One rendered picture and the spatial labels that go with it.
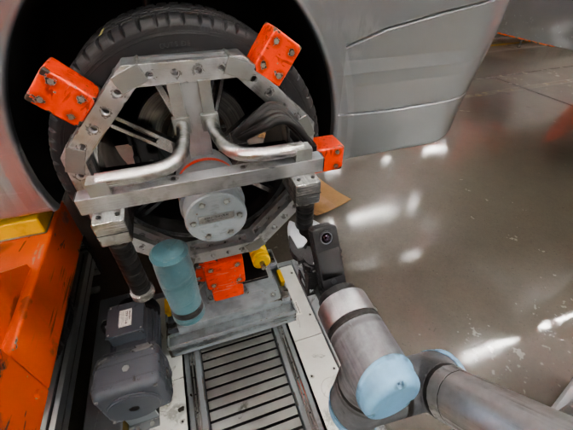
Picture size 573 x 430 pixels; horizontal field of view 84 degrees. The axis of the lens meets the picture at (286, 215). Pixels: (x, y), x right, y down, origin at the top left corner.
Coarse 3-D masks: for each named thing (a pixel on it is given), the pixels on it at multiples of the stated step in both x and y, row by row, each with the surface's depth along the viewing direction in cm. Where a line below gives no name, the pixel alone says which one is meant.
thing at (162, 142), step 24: (168, 96) 72; (216, 96) 75; (120, 120) 72; (240, 120) 82; (168, 144) 78; (264, 144) 88; (120, 168) 79; (264, 192) 101; (144, 216) 89; (168, 216) 97
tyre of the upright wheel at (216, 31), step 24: (120, 24) 65; (144, 24) 61; (168, 24) 62; (192, 24) 63; (216, 24) 65; (240, 24) 72; (96, 48) 61; (120, 48) 62; (144, 48) 63; (168, 48) 64; (192, 48) 66; (216, 48) 67; (240, 48) 68; (96, 72) 63; (288, 72) 75; (288, 96) 79; (72, 192) 76; (192, 240) 97
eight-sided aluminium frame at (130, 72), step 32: (128, 64) 57; (160, 64) 58; (192, 64) 60; (224, 64) 62; (128, 96) 60; (96, 128) 61; (64, 160) 63; (256, 224) 96; (192, 256) 89; (224, 256) 94
